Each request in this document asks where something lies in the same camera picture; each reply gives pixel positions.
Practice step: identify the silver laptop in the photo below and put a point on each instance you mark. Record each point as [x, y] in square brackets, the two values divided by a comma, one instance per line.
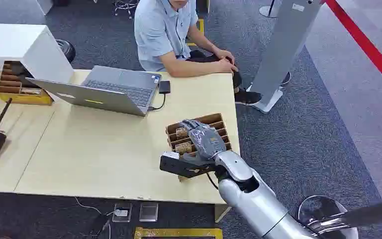
[118, 90]

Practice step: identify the chrome stool base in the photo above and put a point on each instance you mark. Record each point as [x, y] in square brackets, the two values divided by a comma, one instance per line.
[316, 211]

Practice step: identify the black wheel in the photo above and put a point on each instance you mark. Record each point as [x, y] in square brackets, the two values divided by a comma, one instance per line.
[67, 49]

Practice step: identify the stack of cards in box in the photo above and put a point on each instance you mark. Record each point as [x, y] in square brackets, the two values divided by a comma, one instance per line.
[182, 147]
[181, 132]

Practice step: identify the white box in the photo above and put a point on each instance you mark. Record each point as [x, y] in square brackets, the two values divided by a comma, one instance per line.
[23, 49]

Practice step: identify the red barrier tape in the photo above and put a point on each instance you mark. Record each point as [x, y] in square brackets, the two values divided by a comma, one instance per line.
[365, 46]

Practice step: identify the round stand base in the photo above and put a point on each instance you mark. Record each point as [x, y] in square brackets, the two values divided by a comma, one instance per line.
[268, 11]

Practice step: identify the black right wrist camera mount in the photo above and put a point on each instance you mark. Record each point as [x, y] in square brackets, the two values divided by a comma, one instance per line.
[181, 166]

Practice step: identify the grey metal pole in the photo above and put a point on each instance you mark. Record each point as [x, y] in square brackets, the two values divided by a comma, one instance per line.
[362, 216]

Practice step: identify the floor socket plate with plug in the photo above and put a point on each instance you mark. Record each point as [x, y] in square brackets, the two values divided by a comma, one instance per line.
[122, 212]

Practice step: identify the person's left hand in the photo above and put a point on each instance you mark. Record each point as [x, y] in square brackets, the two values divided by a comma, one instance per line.
[224, 54]

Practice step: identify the grey standing column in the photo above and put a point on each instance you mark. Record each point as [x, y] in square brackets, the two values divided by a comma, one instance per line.
[283, 49]

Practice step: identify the person's right hand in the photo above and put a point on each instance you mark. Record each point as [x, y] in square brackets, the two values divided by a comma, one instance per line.
[227, 66]

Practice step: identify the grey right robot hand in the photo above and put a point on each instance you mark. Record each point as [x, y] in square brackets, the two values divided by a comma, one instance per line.
[205, 140]

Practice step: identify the wooden card box yellow base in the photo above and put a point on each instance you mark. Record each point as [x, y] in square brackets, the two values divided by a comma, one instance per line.
[19, 94]

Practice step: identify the black external drive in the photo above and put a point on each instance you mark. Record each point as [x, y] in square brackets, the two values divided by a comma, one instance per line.
[164, 87]

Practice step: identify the person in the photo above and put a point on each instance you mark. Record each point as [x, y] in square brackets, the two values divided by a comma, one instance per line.
[159, 31]

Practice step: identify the desk leg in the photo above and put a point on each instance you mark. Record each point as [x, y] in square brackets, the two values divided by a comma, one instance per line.
[221, 211]

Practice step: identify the chrome chair base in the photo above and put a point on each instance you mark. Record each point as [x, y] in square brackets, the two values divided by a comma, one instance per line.
[125, 6]

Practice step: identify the yellow stool frame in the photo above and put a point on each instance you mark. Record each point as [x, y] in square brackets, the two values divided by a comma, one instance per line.
[200, 26]

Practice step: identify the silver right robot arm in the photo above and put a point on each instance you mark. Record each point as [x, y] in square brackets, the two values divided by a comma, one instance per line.
[253, 201]

